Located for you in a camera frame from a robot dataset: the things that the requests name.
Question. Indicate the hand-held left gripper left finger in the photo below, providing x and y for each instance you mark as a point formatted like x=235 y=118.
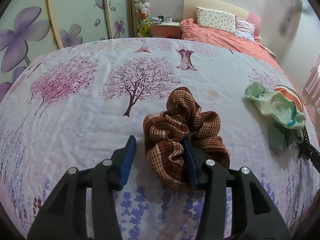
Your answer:
x=127 y=162

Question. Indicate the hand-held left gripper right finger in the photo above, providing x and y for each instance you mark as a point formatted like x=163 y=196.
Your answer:
x=191 y=166

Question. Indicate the brown striped scrunchie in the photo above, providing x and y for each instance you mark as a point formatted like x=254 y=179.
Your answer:
x=180 y=120

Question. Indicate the floral printed tablecloth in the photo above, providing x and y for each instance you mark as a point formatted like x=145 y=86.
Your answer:
x=100 y=130

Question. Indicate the pale green cloth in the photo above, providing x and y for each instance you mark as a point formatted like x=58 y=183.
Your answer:
x=275 y=105

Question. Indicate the pink nightstand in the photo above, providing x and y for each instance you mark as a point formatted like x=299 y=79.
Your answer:
x=165 y=31

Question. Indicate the pink curtain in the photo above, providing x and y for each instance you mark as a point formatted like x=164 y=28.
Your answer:
x=313 y=85

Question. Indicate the black mug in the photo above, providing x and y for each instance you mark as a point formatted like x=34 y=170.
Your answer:
x=160 y=19

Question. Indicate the striped pink pillow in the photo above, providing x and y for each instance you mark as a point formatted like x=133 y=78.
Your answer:
x=246 y=28

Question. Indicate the white mug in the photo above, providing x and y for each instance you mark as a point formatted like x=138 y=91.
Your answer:
x=168 y=19

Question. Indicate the floral white pillow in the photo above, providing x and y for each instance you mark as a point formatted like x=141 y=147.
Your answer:
x=215 y=18

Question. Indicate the clear tube of plush toys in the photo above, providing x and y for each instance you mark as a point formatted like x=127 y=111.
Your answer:
x=142 y=2

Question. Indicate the beige and pink headboard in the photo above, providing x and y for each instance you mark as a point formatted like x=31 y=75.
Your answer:
x=212 y=2

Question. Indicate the wardrobe with purple flower doors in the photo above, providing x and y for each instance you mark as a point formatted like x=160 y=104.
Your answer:
x=75 y=5

